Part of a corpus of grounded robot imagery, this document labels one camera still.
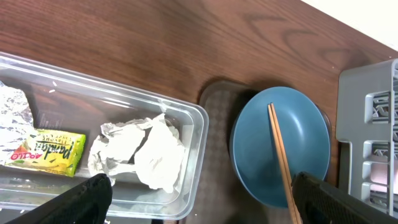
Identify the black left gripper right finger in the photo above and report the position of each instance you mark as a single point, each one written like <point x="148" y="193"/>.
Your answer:
<point x="321" y="203"/>

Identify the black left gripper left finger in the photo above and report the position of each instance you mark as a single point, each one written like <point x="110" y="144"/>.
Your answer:
<point x="86" y="203"/>

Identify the white napkin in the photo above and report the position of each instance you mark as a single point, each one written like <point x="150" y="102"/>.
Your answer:
<point x="147" y="147"/>

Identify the silver yellow snack wrapper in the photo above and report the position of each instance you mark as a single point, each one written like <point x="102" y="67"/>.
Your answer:
<point x="24" y="147"/>

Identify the pink cup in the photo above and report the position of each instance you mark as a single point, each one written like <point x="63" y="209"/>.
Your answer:
<point x="379" y="177"/>

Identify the clear plastic waste bin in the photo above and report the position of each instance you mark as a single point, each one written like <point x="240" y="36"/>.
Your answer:
<point x="65" y="100"/>

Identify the grey dishwasher rack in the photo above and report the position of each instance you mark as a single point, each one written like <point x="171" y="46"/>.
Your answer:
<point x="367" y="122"/>

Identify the wooden chopstick right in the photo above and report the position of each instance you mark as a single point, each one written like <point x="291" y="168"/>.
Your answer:
<point x="281" y="143"/>

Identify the dark blue plate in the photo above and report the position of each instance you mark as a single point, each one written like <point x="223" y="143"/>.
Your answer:
<point x="252" y="150"/>

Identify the brown serving tray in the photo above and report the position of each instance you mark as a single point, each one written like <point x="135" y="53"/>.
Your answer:
<point x="221" y="198"/>

